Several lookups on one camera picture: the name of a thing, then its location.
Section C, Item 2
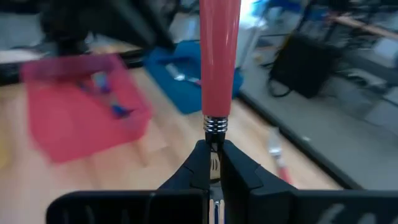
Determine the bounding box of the black computer case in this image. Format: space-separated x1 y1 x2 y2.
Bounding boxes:
269 32 343 99

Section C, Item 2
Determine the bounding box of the white round column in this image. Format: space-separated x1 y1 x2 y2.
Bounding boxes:
239 18 267 68

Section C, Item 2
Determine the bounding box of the blue plastic bin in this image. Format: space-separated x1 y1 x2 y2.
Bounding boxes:
144 40 245 114

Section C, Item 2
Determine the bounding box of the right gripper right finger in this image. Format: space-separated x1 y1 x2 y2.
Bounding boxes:
220 139 398 224

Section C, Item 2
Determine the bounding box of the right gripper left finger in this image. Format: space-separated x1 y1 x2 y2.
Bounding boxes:
46 139 213 224

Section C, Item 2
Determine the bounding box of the pink plastic bin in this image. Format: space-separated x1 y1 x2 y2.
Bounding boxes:
20 52 153 164

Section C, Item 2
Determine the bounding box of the iridescent rainbow metal fork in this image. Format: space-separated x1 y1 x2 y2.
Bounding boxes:
79 73 135 119

